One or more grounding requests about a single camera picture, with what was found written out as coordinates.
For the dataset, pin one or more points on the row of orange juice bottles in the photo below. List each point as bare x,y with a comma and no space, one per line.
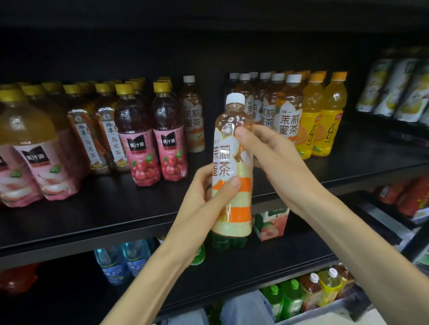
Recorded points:
326,124

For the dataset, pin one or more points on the green tea bottle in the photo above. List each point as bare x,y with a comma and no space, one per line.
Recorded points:
292,298
273,301

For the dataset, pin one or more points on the person's left thumb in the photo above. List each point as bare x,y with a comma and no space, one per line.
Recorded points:
225,194

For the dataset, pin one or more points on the black side shelving unit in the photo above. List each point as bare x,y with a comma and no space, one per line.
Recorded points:
382,217

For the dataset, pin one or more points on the striped-label tea bottle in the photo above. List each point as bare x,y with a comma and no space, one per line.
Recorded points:
192,124
231,157

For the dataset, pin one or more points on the group of oolong tea bottles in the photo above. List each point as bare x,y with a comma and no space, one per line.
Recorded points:
97,140

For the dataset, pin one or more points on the yellow tea bottle white cap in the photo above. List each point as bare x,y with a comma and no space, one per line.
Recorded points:
330,286

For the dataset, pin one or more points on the person's right forearm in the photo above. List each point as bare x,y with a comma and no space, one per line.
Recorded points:
368,261

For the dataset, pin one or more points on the group of peach juice bottles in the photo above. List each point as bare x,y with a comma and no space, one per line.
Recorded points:
43,157

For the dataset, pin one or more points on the white drink pouch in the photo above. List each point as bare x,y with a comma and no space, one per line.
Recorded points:
373,87
393,90
415,97

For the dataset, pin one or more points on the red snack packet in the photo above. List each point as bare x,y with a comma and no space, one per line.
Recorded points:
414,196
392,192

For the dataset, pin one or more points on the person's left hand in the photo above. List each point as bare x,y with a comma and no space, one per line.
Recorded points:
192,224

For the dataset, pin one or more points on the brown tea bottle red cap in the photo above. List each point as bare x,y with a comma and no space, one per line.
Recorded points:
345,278

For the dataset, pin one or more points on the person's right hand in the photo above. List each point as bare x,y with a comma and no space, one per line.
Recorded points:
285,167

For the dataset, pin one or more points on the person's left forearm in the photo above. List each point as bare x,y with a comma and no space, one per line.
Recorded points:
150,288

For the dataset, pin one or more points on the group of red juice bottles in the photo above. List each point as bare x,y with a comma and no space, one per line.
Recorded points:
140,150

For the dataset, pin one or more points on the peach drink carton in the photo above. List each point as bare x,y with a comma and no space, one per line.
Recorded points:
271,224

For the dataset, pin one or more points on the brown tea bottle white cap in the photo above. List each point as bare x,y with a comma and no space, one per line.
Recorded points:
311,291

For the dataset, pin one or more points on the person's right thumb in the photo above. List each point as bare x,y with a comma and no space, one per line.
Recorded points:
247,138

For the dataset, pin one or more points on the row of white-capped tea bottles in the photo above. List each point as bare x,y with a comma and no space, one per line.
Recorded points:
286,117

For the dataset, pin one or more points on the red drink bottle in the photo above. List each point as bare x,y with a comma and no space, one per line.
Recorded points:
16,279

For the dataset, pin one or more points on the blue water bottle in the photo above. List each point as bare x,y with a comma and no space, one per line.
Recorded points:
112,266
137,256

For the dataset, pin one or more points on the person's blue jeans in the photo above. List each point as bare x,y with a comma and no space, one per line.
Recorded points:
246,311

